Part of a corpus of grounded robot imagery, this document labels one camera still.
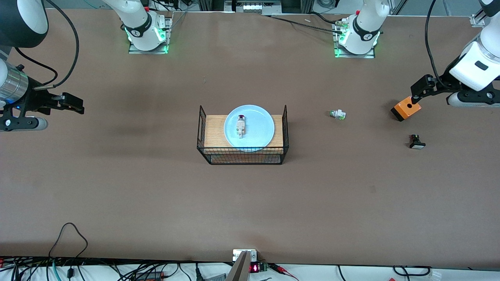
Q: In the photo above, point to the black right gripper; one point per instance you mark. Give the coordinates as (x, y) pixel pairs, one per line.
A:
(34, 100)

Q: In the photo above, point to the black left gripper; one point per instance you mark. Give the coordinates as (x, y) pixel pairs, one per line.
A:
(440, 87)

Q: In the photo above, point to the red push button switch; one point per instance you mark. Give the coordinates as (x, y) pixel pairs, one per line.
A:
(240, 127)

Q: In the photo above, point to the light blue round plate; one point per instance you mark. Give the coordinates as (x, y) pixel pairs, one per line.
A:
(258, 128)

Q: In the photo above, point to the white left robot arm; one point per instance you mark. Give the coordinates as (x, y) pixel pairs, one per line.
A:
(474, 68)

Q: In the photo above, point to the black white push button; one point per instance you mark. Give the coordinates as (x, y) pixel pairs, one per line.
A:
(416, 143)

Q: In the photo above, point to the wooden shelf board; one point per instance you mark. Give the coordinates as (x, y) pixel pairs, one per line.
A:
(213, 132)

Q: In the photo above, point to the black power adapter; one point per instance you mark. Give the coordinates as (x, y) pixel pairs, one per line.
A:
(150, 275)

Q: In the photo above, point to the lit white control box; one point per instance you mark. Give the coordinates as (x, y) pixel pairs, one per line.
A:
(252, 7)

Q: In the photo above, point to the small red display module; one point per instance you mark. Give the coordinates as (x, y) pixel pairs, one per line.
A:
(256, 267)

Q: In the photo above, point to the orange button enclosure box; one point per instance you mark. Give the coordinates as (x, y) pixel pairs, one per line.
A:
(406, 110)

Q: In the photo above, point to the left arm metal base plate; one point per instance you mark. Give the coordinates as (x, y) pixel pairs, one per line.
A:
(351, 56)

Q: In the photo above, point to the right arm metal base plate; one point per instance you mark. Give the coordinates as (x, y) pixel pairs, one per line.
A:
(136, 51)

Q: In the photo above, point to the green push button switch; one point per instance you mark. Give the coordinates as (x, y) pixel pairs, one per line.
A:
(338, 114)

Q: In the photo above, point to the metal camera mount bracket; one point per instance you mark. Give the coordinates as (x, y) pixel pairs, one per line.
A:
(241, 265)

